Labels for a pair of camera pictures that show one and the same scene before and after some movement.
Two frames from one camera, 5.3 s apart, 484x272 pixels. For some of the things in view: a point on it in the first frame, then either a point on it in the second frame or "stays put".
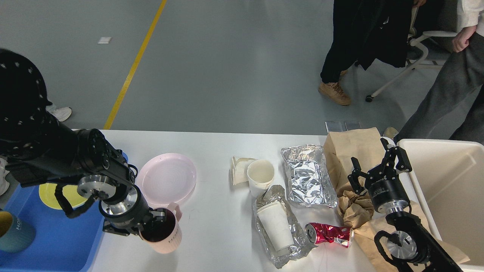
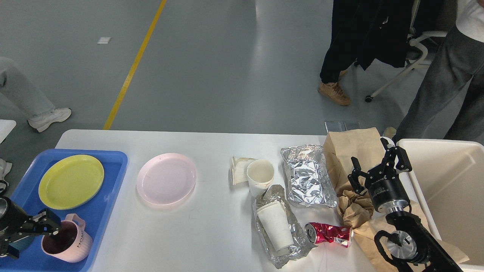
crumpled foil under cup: (275, 194) stays put
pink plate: (166, 179) stays put
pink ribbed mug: (164, 236) → (72, 244)
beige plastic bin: (448, 176) stays put
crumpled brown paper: (357, 209) stays put
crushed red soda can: (318, 233) stays put
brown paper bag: (341, 147) stays put
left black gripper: (127, 206) → (12, 217)
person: (61, 114) → (14, 81)
